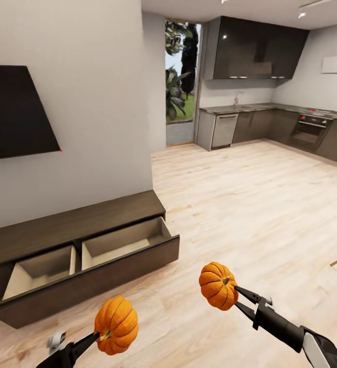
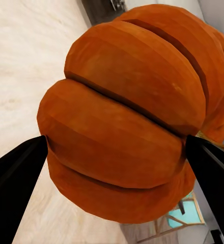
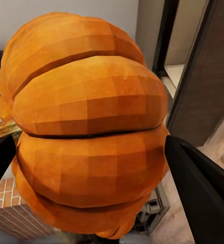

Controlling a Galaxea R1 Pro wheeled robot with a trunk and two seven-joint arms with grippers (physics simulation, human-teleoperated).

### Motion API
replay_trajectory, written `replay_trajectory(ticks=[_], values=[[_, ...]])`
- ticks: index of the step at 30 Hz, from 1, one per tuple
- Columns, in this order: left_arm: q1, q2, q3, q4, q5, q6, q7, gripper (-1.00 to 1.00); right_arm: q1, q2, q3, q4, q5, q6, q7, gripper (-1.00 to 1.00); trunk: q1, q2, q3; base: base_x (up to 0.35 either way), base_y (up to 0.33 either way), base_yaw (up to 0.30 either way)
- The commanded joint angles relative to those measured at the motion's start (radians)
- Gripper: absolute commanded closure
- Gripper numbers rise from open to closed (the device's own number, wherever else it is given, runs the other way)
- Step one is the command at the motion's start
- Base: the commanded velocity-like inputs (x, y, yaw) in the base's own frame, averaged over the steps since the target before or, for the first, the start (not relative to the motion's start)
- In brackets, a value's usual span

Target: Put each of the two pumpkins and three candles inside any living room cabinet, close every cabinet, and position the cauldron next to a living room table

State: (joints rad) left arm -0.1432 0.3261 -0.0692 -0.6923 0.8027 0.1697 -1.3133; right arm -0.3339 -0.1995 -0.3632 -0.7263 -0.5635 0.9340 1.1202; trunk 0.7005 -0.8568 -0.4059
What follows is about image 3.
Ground pumpkin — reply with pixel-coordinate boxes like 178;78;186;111
96;217;136;239
0;12;170;234

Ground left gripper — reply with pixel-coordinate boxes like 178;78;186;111
90;233;120;244

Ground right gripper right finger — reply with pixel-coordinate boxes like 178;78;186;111
164;135;224;244

